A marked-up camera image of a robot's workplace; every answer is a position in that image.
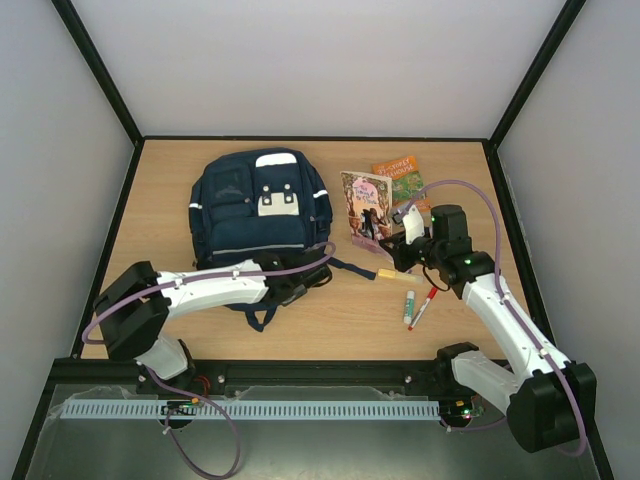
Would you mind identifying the pink Taming of Shrew book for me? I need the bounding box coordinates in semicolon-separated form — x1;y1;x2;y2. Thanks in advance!
340;171;392;261

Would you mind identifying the yellow highlighter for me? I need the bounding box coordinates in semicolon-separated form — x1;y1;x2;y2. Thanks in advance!
376;269;424;284

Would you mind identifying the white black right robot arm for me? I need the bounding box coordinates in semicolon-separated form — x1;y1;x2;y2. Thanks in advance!
380;205;596;455

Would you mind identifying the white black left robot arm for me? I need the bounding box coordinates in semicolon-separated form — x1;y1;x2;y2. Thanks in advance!
83;251;332;380

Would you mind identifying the red capped white marker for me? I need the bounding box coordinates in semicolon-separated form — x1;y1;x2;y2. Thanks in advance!
408;287;438;331

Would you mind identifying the black aluminium frame rail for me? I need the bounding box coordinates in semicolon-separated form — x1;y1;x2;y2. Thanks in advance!
49;357;501;396

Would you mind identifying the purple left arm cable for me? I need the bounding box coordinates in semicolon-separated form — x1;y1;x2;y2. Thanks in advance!
81;242;337;477

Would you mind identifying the orange Treehouse book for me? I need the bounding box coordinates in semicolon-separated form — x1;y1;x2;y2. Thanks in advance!
372;155;424;209

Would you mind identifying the green white glue stick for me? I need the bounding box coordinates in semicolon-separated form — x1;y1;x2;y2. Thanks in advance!
403;290;415;325

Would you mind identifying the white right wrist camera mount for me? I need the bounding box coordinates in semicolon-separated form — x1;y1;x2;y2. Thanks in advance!
392;205;425;245

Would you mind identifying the navy blue student backpack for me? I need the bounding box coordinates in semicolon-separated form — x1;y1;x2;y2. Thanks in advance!
188;146;379;332

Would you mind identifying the light blue slotted cable duct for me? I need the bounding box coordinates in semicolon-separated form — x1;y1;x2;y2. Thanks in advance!
60;399;440;421

